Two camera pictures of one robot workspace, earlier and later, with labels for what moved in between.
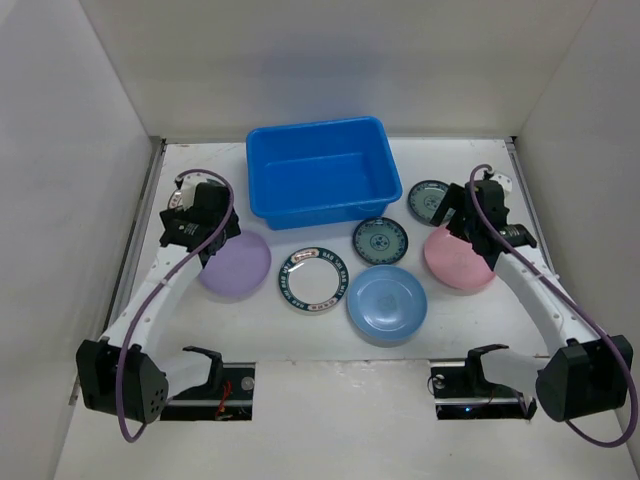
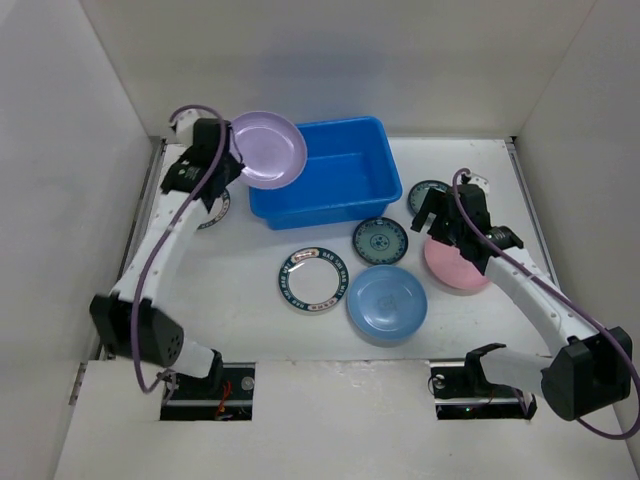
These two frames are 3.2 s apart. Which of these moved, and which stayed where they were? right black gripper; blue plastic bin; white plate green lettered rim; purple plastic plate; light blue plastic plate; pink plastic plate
Moved: purple plastic plate; right black gripper
Stayed: white plate green lettered rim; pink plastic plate; light blue plastic plate; blue plastic bin
